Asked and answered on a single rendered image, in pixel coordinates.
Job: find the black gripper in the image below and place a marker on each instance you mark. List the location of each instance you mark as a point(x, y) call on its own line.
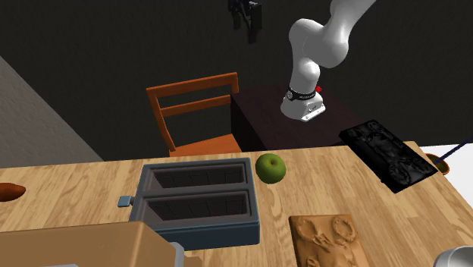
point(247, 6)

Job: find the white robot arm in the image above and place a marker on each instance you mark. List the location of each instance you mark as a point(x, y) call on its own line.
point(306, 74)

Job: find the dark robot stand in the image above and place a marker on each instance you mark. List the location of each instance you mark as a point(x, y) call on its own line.
point(266, 122)

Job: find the orange wooden chair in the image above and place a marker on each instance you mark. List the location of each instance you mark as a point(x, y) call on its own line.
point(207, 145)

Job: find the green apple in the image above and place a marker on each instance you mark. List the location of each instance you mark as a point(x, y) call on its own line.
point(270, 168)

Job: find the blue-grey toaster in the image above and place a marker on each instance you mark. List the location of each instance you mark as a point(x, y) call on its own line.
point(255, 199)

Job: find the light wooden table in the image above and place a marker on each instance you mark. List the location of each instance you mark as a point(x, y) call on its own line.
point(332, 196)

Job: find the black relief tray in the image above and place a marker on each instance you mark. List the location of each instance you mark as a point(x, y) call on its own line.
point(388, 155)

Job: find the carved wooden relief board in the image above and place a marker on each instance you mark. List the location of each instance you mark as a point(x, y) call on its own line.
point(325, 240)

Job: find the brown bowl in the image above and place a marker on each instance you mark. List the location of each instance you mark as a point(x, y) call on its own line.
point(442, 166)

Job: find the dark blue stick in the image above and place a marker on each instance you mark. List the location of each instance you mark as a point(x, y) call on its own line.
point(456, 149)

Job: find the tan box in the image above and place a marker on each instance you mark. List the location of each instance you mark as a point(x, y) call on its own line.
point(92, 246)

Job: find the white cup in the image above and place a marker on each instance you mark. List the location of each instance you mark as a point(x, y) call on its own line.
point(456, 258)

